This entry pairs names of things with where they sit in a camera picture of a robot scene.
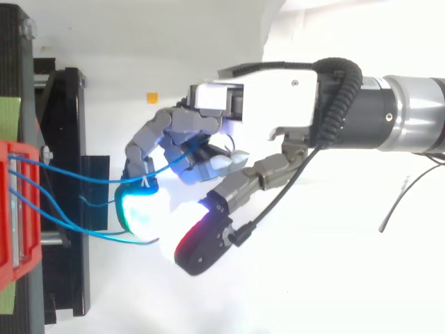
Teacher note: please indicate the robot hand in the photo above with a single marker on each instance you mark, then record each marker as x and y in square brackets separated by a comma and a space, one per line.
[271, 101]

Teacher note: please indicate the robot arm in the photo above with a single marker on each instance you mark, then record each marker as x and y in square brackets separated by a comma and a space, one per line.
[400, 111]

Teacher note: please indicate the black stand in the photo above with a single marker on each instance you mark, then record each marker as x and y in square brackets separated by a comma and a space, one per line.
[69, 139]

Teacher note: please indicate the red bin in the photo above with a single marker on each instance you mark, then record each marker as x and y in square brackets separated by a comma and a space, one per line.
[32, 222]

